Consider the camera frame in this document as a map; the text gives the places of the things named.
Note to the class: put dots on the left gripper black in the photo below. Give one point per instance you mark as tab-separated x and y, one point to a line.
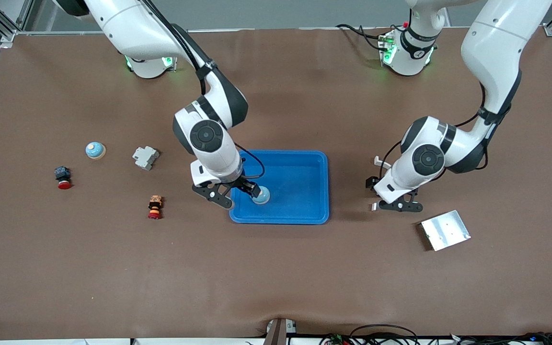
372	182

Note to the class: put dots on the blue plastic tray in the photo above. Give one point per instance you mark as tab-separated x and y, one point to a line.
295	211

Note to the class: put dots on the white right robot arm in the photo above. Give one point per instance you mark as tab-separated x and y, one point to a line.
127	28

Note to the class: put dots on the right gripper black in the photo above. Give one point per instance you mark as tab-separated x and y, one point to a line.
243	184

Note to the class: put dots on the light blue call bell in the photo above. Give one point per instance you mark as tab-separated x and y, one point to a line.
95	150
263	197

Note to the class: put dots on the grey metal bracket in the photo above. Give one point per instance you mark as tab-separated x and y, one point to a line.
276	333

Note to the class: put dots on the white circuit breaker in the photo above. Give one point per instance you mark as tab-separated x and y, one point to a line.
145	157

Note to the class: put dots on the white curved plastic piece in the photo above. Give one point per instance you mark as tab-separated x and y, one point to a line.
378	161

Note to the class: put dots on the brown table mat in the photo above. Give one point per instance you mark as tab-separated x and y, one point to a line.
276	268

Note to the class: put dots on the silver metal plate module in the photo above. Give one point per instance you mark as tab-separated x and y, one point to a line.
445	230

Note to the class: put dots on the red mushroom push button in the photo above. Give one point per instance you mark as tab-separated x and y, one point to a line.
63	177

